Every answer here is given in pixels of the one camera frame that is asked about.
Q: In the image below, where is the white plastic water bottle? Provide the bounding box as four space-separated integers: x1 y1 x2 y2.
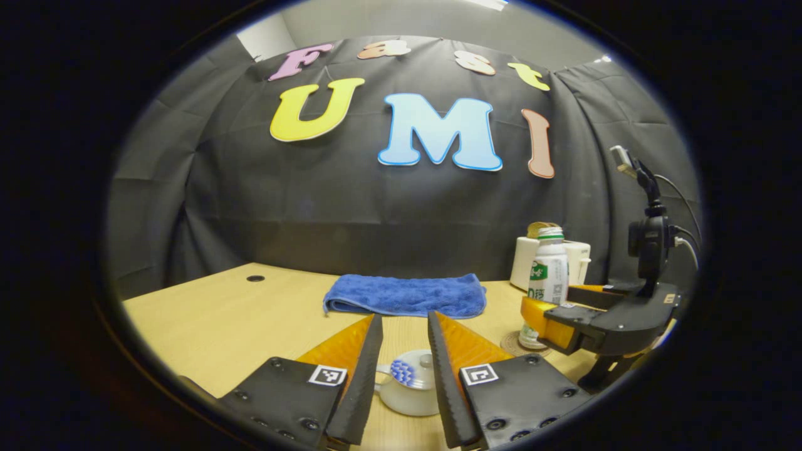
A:
519 227 570 350

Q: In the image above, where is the white ceramic teacup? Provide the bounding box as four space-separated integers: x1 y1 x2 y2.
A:
374 363 442 417

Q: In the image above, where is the white teacup lid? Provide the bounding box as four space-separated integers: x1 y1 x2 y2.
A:
390 350 436 391

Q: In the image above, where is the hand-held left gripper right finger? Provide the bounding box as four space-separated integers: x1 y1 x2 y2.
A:
427 311 593 450

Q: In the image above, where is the white toaster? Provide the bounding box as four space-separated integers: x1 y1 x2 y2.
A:
509 236 591 293

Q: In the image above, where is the black backdrop cloth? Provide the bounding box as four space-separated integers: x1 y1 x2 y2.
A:
105 34 702 301

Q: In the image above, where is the blue towel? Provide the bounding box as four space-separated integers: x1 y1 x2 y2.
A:
323 273 487 319

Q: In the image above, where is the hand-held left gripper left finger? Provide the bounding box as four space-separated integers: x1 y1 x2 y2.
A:
218 313 384 450

